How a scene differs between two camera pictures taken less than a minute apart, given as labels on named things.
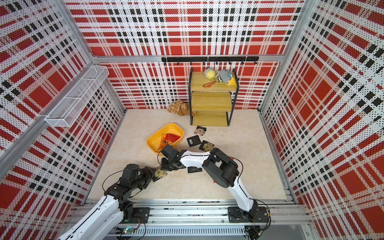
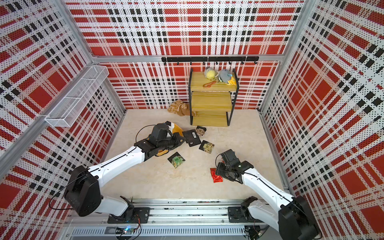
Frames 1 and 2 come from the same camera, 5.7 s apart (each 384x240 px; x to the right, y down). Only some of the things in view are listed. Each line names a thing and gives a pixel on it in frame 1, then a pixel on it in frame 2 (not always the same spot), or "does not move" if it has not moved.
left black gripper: x=148 y=174 to x=176 y=137
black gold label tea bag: x=206 y=146 does not move
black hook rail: x=209 y=59 does not move
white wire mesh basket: x=65 y=114 does not move
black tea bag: x=194 y=169 to x=191 y=137
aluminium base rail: x=288 y=219 does not move
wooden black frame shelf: x=213 y=105 does not move
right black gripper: x=163 y=165 to x=219 y=170
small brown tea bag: x=200 y=130 does not move
